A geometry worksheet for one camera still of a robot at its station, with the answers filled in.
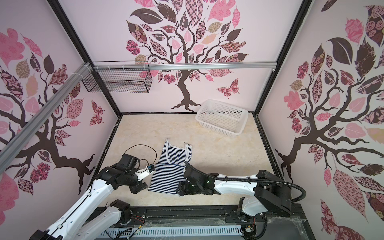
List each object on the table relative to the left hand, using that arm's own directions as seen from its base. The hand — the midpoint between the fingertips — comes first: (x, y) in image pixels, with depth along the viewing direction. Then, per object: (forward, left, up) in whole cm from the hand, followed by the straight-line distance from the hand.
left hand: (141, 183), depth 78 cm
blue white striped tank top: (+9, -13, -5) cm, 17 cm away
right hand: (-3, -21, -2) cm, 21 cm away
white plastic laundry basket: (+52, -52, -6) cm, 74 cm away
